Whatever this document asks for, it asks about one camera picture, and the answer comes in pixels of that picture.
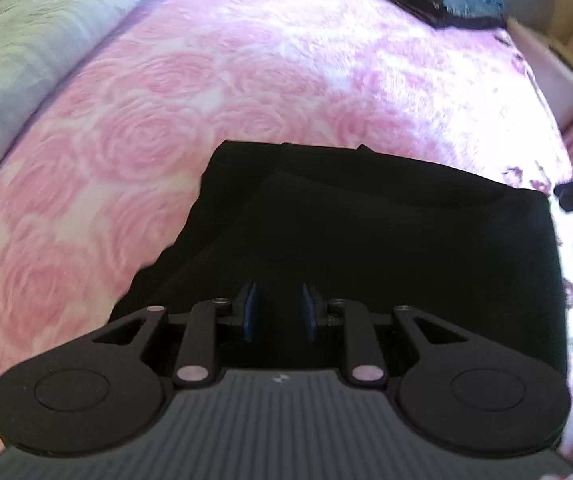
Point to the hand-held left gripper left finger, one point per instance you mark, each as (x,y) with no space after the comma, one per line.
(251,312)

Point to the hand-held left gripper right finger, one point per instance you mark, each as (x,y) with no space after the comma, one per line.
(309,314)

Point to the black garment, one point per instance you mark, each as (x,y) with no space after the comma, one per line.
(366,220)

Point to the cardboard box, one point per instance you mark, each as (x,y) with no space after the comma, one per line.
(551,15)

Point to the pink rose blanket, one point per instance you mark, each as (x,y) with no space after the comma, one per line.
(216,85)

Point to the grey quilted pillow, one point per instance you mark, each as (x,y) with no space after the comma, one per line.
(21,45)

